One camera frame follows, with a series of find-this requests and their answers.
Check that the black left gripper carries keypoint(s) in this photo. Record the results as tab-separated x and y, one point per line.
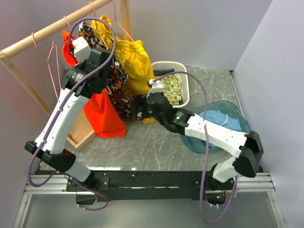
81	65

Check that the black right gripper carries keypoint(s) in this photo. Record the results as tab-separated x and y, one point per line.
138	100

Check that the orange shorts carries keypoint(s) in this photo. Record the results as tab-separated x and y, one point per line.
103	118

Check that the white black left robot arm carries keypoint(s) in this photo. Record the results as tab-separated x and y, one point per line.
80	83

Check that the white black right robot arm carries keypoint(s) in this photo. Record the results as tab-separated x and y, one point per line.
245	148

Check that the camouflage patterned shorts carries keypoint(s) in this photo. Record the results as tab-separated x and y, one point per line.
121	101

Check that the yellow shorts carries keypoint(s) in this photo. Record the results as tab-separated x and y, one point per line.
137	64

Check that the pink hanger holding shorts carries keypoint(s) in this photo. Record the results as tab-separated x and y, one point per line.
125	26

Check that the light blue shorts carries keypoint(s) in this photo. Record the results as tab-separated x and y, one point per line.
218	118

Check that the lemon print folded cloth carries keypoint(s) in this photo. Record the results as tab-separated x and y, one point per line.
172	89

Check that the dark folded cloth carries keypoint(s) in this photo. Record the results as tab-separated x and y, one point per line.
161	72

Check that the white plastic laundry basket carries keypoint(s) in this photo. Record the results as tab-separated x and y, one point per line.
183	77

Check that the teal translucent plastic tray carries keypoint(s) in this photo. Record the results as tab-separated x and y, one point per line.
226	107

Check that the wooden clothes rack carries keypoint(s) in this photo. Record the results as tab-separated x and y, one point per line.
27	29

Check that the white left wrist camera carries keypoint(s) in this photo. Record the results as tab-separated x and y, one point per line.
82	49

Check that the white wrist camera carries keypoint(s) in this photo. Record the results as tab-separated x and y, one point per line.
155	86
82	49

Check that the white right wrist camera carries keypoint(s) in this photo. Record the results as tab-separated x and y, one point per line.
155	86

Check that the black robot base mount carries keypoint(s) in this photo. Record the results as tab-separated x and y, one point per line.
107	186

